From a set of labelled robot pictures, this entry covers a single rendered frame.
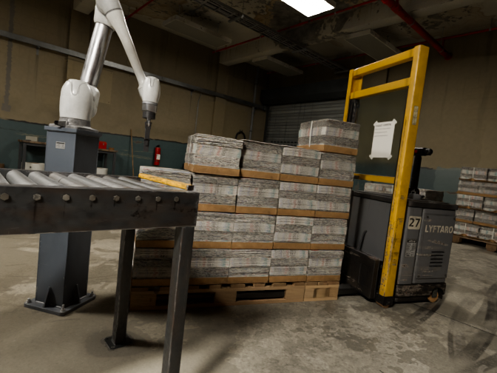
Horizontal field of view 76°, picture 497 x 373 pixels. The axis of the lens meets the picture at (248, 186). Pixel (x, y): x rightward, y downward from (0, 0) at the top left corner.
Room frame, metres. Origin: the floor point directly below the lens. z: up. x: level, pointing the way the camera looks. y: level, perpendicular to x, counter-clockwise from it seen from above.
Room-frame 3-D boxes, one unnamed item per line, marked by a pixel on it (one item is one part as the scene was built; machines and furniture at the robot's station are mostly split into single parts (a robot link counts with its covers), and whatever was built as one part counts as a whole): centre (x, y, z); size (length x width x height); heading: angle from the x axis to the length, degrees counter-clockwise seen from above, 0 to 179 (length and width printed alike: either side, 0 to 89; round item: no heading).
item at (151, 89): (1.99, 0.66, 1.30); 0.13 x 0.11 x 0.16; 20
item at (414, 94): (2.28, -1.07, 0.97); 0.09 x 0.09 x 1.75; 21
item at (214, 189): (2.17, 0.13, 0.42); 1.17 x 0.39 x 0.83; 111
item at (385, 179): (2.60, -0.99, 0.92); 0.57 x 0.01 x 0.05; 21
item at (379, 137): (2.60, -0.97, 1.27); 0.57 x 0.01 x 0.65; 21
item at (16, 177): (1.00, 0.71, 0.77); 0.47 x 0.05 x 0.05; 42
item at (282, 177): (2.33, -0.27, 0.86); 0.38 x 0.29 x 0.04; 20
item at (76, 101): (1.82, 1.01, 1.17); 0.18 x 0.16 x 0.22; 20
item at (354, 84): (2.90, -0.83, 0.97); 0.09 x 0.09 x 1.75; 21
